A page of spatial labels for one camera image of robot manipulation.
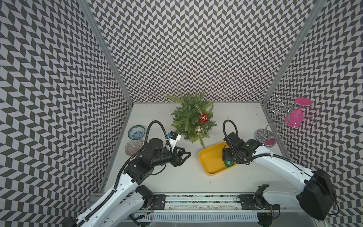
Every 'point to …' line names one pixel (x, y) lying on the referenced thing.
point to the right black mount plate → (248, 202)
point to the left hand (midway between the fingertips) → (186, 154)
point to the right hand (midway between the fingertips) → (229, 159)
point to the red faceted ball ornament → (203, 118)
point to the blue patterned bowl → (136, 132)
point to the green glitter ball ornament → (229, 163)
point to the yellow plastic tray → (211, 159)
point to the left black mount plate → (159, 201)
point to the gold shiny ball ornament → (199, 129)
